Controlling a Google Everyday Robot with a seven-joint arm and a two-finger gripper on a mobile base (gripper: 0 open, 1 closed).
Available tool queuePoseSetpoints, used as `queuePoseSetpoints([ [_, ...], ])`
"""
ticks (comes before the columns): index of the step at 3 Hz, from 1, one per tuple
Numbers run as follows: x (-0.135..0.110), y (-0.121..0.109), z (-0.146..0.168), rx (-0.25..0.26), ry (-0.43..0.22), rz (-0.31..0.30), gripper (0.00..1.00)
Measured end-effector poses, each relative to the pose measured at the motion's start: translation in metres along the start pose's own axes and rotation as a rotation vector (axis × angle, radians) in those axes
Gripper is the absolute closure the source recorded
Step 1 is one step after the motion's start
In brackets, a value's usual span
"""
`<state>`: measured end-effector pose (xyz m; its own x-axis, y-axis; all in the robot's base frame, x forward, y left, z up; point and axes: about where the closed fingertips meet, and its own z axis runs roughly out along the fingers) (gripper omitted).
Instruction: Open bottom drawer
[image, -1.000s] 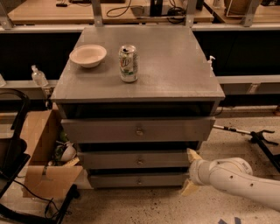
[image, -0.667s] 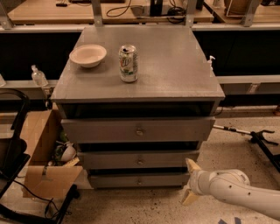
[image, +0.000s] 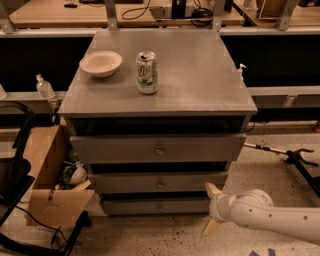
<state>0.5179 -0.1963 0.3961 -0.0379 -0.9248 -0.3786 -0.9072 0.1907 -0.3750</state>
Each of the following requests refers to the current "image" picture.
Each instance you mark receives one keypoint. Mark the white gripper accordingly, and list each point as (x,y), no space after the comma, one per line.
(217,207)

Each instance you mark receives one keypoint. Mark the small white pump bottle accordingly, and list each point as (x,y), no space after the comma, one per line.
(241,70)

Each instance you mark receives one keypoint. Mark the grey bottom drawer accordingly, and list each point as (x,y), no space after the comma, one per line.
(143,207)

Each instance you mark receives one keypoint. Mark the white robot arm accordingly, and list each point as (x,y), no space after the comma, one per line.
(254,209)

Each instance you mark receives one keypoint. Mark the white bowl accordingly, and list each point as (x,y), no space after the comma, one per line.
(101,64)

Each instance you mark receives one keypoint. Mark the brown cardboard box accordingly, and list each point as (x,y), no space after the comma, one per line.
(47,149)

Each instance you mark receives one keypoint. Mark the grey top drawer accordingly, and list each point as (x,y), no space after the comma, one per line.
(155,149)

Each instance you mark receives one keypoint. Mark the black monitor stand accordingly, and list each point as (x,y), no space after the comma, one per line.
(178,9)

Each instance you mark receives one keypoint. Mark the grey middle drawer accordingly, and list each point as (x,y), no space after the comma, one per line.
(111,183)

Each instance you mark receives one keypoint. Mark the clear sanitizer bottle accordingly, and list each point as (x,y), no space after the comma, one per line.
(44,88)

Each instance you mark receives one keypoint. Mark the grey drawer cabinet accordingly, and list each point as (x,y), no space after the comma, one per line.
(200,93)

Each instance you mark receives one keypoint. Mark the white cup in box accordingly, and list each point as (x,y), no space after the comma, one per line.
(79,175)

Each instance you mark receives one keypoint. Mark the black chair frame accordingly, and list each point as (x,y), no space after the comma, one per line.
(14,171)

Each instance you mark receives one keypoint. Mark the grey drawer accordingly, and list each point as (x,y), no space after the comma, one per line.
(143,207)
(155,149)
(111,183)

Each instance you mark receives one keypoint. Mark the green white soda can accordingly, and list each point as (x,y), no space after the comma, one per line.
(147,72)

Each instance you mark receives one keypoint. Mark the silver black pole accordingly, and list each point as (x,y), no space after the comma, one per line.
(265,148)

